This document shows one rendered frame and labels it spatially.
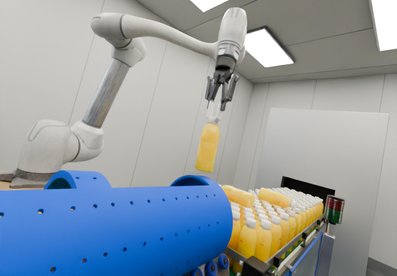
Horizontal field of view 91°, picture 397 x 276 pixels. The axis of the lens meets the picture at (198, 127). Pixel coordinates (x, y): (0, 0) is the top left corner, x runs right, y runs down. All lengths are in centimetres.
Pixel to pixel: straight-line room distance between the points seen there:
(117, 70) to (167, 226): 86
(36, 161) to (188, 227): 72
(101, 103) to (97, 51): 235
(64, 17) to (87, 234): 324
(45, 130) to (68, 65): 235
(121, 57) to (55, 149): 53
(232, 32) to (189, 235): 68
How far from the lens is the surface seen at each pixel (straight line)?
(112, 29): 102
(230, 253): 91
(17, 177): 110
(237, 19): 85
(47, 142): 103
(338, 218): 105
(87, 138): 115
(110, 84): 114
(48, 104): 326
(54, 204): 40
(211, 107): 76
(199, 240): 58
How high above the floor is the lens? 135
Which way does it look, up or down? 5 degrees up
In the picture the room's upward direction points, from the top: 13 degrees clockwise
